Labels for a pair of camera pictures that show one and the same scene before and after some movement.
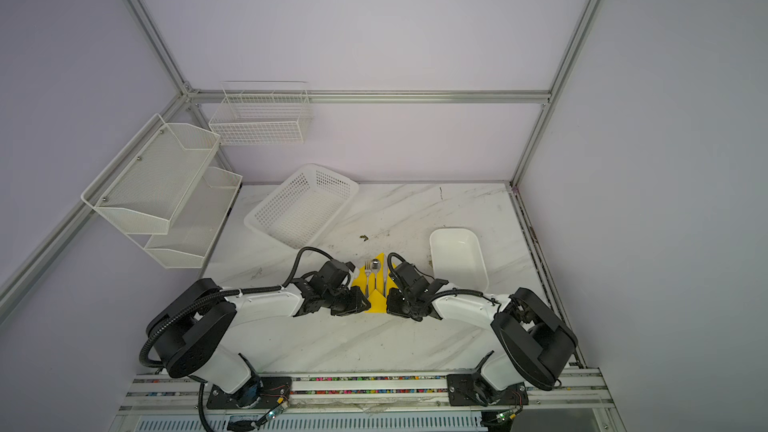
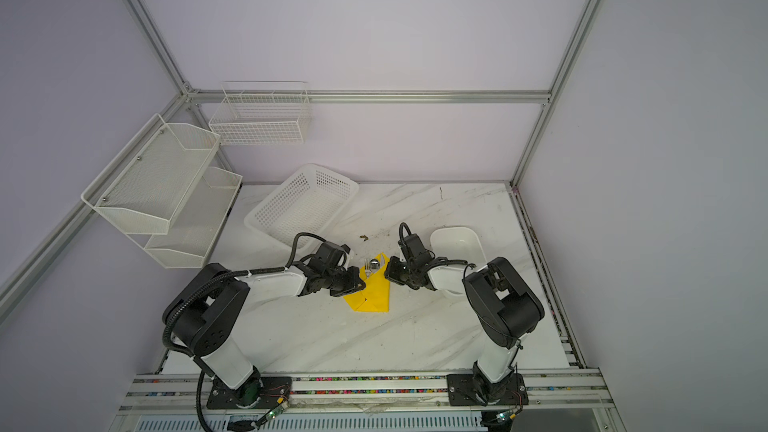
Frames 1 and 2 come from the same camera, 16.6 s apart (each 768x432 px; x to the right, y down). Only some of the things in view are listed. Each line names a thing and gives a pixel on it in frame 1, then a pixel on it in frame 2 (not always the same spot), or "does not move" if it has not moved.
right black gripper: x=391 y=305 to x=391 y=274
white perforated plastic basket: x=303 y=206 does not move
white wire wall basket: x=256 y=113 does not move
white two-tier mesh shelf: x=161 y=191 does not move
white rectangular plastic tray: x=457 y=257 does not move
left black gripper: x=356 y=304 to x=353 y=284
